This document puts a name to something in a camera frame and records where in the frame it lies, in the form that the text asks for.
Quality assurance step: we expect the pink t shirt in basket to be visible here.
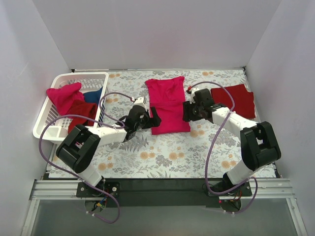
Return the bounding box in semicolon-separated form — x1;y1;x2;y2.
46;82;84;115

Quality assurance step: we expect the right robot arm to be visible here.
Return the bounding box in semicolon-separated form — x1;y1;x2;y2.
183;87;281;196

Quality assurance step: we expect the dark red crumpled t shirt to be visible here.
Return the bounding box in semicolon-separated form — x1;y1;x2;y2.
67;100;97;133

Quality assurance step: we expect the aluminium frame rail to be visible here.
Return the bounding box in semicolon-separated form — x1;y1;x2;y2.
30;178;296;200

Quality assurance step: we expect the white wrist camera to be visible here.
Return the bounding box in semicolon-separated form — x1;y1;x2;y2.
133;97;147;109
187;86;199;104

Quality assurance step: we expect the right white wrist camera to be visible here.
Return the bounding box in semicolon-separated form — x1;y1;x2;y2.
187;86;199;104

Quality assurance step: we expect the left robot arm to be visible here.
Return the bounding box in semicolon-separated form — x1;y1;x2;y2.
56;105;162;198

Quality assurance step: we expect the floral patterned table mat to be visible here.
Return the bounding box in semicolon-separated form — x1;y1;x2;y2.
92;70;248;178

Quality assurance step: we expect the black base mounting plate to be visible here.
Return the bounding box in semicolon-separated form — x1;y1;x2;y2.
76;179;253;208

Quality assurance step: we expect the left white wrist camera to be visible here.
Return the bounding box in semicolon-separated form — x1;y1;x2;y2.
133;97;147;109

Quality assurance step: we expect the blue t shirt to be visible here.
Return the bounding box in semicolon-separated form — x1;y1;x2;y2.
83;87;103;104

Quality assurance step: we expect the bright pink t shirt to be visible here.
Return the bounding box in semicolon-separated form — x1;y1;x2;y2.
145;76;190;135

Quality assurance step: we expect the folded dark red t shirt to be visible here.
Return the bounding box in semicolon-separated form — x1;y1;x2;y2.
210;84;256;119

